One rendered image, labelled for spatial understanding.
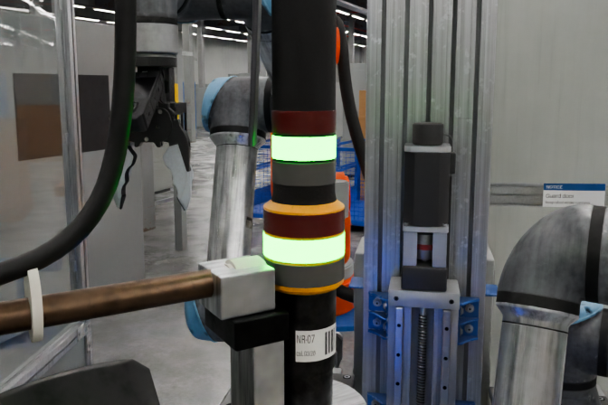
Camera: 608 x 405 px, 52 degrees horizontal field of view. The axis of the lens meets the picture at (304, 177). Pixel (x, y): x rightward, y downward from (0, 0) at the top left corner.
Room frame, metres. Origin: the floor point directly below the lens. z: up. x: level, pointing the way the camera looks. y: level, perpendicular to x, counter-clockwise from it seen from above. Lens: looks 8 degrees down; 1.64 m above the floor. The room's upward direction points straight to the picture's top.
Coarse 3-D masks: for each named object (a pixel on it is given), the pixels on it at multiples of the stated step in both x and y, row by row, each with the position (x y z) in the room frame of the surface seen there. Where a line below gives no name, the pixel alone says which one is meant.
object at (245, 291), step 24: (216, 264) 0.31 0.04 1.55; (216, 288) 0.29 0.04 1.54; (240, 288) 0.29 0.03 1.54; (264, 288) 0.30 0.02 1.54; (216, 312) 0.29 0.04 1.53; (240, 312) 0.29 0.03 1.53; (264, 312) 0.30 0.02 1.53; (240, 336) 0.28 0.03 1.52; (264, 336) 0.29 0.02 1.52; (288, 336) 0.30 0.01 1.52; (240, 360) 0.31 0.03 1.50; (264, 360) 0.30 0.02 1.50; (240, 384) 0.31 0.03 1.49; (264, 384) 0.30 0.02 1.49; (336, 384) 0.35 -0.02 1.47
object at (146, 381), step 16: (80, 368) 0.41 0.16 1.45; (96, 368) 0.42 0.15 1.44; (112, 368) 0.42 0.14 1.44; (128, 368) 0.43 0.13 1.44; (144, 368) 0.44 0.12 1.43; (32, 384) 0.39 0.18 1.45; (48, 384) 0.39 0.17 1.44; (64, 384) 0.40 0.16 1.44; (80, 384) 0.40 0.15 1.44; (96, 384) 0.41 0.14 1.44; (112, 384) 0.41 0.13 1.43; (128, 384) 0.42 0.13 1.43; (144, 384) 0.43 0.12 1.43; (0, 400) 0.37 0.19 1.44; (16, 400) 0.37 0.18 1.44; (32, 400) 0.38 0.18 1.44; (48, 400) 0.38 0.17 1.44; (64, 400) 0.39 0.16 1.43; (80, 400) 0.39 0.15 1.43; (96, 400) 0.40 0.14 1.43; (112, 400) 0.40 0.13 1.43; (128, 400) 0.41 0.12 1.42; (144, 400) 0.41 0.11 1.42
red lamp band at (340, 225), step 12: (264, 216) 0.32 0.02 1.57; (276, 216) 0.31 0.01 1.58; (288, 216) 0.31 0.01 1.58; (300, 216) 0.30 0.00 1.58; (312, 216) 0.30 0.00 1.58; (324, 216) 0.31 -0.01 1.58; (336, 216) 0.31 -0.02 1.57; (264, 228) 0.32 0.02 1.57; (276, 228) 0.31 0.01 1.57; (288, 228) 0.31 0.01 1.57; (300, 228) 0.30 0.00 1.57; (312, 228) 0.30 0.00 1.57; (324, 228) 0.31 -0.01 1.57; (336, 228) 0.31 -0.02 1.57
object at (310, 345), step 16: (336, 288) 0.32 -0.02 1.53; (288, 304) 0.31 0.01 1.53; (304, 304) 0.31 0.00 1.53; (320, 304) 0.31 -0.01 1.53; (336, 304) 0.32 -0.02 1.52; (304, 320) 0.31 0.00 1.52; (320, 320) 0.31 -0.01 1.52; (304, 336) 0.31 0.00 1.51; (320, 336) 0.31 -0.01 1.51; (288, 352) 0.31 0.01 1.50; (304, 352) 0.31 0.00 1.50; (320, 352) 0.31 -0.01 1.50; (288, 368) 0.31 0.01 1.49; (304, 368) 0.31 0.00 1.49; (320, 368) 0.31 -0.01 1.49; (288, 384) 0.31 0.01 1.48; (304, 384) 0.31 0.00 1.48; (320, 384) 0.31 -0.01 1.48; (288, 400) 0.31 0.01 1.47; (304, 400) 0.31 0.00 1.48; (320, 400) 0.31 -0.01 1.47
